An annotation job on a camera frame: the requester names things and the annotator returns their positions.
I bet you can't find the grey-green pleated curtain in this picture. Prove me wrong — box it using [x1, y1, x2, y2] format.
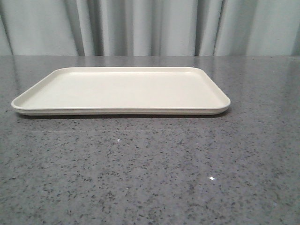
[0, 0, 300, 56]

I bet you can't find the cream rectangular plastic tray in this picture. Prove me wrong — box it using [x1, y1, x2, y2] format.
[11, 67, 231, 116]

